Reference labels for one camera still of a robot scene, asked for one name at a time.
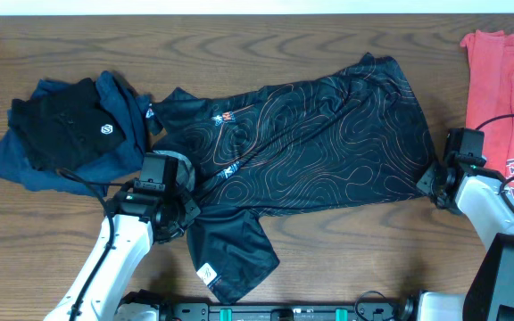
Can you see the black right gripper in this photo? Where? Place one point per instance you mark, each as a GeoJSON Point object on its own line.
{"type": "Point", "coordinates": [425, 183]}

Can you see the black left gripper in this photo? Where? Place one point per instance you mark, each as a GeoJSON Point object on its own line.
{"type": "Point", "coordinates": [194, 212]}

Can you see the black orange-patterned t-shirt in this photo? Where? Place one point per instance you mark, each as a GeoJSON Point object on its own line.
{"type": "Point", "coordinates": [352, 138]}

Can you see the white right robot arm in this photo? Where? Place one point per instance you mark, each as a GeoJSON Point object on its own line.
{"type": "Point", "coordinates": [477, 194]}

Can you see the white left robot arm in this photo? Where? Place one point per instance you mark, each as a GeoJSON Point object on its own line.
{"type": "Point", "coordinates": [135, 219]}

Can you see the navy blue folded shirt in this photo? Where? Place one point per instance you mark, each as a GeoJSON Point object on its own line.
{"type": "Point", "coordinates": [123, 104]}

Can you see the red t-shirt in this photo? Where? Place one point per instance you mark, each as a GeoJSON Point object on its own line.
{"type": "Point", "coordinates": [491, 94]}

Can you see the black folded polo shirt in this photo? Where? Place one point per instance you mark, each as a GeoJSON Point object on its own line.
{"type": "Point", "coordinates": [66, 129]}

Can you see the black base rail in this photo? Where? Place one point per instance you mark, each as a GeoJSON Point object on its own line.
{"type": "Point", "coordinates": [149, 306]}

